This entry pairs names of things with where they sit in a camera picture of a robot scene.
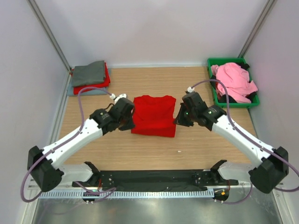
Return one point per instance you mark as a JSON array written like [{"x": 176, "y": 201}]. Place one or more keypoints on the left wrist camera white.
[{"x": 121, "y": 96}]

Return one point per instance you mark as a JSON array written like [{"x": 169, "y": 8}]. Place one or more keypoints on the white slotted cable duct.
[{"x": 80, "y": 193}]

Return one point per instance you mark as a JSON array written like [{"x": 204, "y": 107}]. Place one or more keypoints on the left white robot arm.
[{"x": 47, "y": 166}]

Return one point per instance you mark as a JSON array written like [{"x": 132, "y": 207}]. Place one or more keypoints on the folded red t shirt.
[{"x": 75, "y": 90}]

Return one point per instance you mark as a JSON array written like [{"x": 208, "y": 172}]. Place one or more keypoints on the right aluminium frame post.
[{"x": 268, "y": 7}]

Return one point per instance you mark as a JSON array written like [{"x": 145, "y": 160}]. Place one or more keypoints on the left aluminium frame post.
[{"x": 40, "y": 17}]

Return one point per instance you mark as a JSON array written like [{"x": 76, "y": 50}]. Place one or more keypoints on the aluminium front rail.
[{"x": 32, "y": 185}]

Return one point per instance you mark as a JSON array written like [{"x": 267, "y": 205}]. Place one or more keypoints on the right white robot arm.
[{"x": 268, "y": 165}]

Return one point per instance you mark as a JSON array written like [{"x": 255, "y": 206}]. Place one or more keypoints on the pink t shirt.
[{"x": 237, "y": 82}]

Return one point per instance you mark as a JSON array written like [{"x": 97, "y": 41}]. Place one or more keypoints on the red t shirt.
[
  {"x": 75, "y": 90},
  {"x": 153, "y": 116}
]

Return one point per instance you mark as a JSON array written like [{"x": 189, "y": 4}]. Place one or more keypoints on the folded blue-grey t shirt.
[{"x": 70, "y": 92}]

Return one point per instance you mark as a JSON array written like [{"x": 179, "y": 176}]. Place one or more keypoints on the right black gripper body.
[{"x": 186, "y": 117}]

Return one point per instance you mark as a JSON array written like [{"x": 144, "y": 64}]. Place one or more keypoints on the folded grey t shirt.
[{"x": 88, "y": 74}]

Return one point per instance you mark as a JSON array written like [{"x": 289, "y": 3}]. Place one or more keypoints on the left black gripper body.
[{"x": 126, "y": 122}]

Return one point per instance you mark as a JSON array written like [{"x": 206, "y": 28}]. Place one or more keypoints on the aluminium frame post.
[
  {"x": 268, "y": 7},
  {"x": 40, "y": 17}
]

